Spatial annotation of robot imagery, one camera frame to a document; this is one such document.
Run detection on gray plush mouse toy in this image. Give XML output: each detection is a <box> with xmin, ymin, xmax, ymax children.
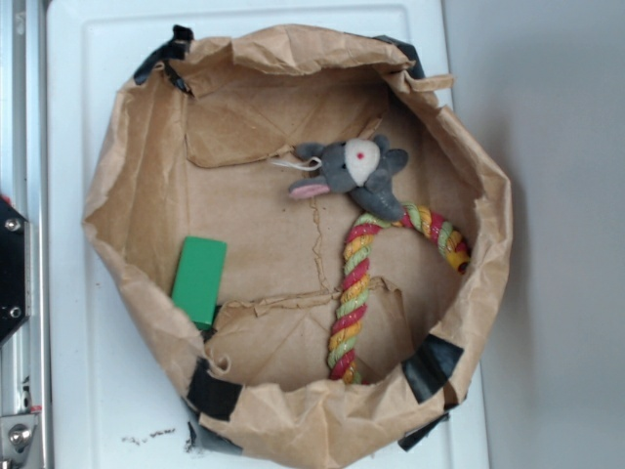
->
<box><xmin>272</xmin><ymin>135</ymin><xmax>408</xmax><ymax>222</ymax></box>

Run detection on green rectangular block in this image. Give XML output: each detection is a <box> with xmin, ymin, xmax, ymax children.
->
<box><xmin>172</xmin><ymin>236</ymin><xmax>227</xmax><ymax>330</ymax></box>

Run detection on brown paper bag bin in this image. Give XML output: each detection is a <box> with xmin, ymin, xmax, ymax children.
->
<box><xmin>83</xmin><ymin>24</ymin><xmax>512</xmax><ymax>468</ymax></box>

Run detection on multicolour twisted rope toy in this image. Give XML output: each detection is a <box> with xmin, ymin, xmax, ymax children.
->
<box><xmin>326</xmin><ymin>202</ymin><xmax>471</xmax><ymax>384</ymax></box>

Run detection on black metal bracket plate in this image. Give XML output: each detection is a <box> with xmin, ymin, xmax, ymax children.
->
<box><xmin>0</xmin><ymin>195</ymin><xmax>28</xmax><ymax>346</ymax></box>

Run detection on aluminium frame rail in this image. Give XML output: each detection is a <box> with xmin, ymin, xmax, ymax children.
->
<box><xmin>1</xmin><ymin>1</ymin><xmax>54</xmax><ymax>468</ymax></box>

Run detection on silver corner bracket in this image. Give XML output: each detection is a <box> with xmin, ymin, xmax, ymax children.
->
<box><xmin>1</xmin><ymin>413</ymin><xmax>38</xmax><ymax>465</ymax></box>

